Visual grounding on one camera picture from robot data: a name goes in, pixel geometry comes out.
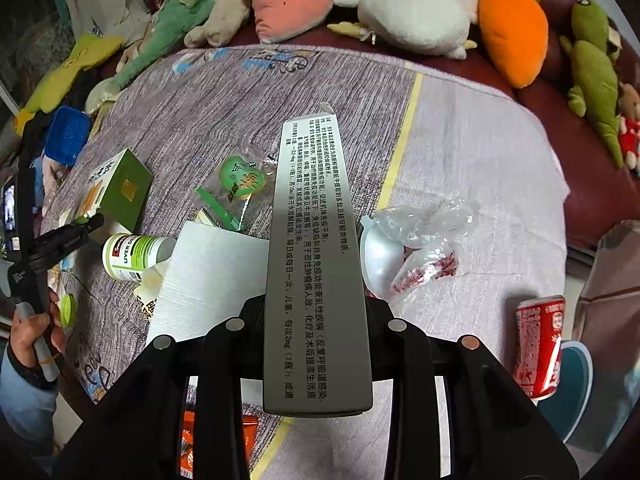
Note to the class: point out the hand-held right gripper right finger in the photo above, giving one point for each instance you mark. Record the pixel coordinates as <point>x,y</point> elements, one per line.
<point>400,355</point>

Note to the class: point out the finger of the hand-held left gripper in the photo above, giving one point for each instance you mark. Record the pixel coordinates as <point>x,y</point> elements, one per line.
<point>67,240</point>

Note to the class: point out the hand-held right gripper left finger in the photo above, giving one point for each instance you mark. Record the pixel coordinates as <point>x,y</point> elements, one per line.
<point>235,355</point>

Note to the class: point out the white plastic cup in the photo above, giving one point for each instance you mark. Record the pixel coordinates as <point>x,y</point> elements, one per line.
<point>382,262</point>

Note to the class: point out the orange snack packet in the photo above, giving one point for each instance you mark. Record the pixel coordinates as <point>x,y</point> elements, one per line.
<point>189,445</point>

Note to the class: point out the long grey printed box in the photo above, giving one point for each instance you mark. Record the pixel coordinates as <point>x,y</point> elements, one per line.
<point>315,260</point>

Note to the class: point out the person's left forearm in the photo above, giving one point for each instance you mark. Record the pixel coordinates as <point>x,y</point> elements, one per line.
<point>25,400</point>

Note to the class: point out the person's left hand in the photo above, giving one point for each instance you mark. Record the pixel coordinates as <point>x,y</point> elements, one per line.
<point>25,340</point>

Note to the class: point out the white bottle with green label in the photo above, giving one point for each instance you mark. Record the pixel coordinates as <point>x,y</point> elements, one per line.
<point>132,257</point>

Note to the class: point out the green bottle lid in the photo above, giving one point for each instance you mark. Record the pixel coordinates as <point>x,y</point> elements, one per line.
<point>67,309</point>

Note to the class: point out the green and white box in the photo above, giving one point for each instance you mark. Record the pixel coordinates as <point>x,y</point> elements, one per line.
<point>125,190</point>

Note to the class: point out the white paper box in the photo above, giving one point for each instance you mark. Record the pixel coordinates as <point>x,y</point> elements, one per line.
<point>210,280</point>

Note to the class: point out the clear wrapper with red print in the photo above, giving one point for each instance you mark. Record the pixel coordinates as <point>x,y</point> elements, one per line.
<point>430,265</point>

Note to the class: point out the yellow white crumpled wrapper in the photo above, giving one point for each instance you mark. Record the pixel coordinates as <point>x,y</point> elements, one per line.
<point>150,295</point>

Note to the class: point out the crumpled clear plastic bag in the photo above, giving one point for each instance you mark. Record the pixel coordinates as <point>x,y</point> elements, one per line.
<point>425,222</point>

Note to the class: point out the red soda can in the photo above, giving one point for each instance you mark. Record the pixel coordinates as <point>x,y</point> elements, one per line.
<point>540,345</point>

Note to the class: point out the yellow green plush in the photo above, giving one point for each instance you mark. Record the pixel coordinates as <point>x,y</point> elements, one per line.
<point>65,75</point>

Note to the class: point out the green clear snack wrapper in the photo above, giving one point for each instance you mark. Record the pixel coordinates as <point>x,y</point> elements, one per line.
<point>240,180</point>

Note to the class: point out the green dinosaur plush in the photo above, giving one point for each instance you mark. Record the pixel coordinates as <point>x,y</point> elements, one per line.
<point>185,15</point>

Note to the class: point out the beige bear plush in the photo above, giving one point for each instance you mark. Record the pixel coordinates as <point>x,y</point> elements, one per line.
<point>225,15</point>

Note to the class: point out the dark red sofa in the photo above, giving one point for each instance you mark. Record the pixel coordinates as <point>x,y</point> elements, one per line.
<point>565,125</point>

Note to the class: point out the small brown bear plush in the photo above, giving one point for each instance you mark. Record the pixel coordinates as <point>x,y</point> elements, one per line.
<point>631,130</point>

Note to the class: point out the orange carrot plush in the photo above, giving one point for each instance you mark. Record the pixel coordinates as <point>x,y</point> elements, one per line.
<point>515,35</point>

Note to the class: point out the olive green crocodile plush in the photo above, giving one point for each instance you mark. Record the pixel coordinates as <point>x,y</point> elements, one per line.
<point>595,75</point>

